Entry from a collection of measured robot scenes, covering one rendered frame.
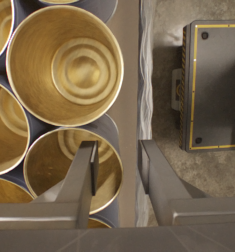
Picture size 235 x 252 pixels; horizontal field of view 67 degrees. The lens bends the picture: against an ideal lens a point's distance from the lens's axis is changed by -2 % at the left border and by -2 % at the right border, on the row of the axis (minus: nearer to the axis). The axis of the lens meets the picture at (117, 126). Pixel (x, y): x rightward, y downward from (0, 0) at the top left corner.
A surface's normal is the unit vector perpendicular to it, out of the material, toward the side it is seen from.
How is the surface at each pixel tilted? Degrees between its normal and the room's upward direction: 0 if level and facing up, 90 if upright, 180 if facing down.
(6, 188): 89
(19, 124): 2
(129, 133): 3
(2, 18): 2
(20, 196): 88
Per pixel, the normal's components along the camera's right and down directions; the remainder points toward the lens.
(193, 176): 0.04, 0.24
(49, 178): 0.84, -0.53
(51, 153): 0.99, -0.14
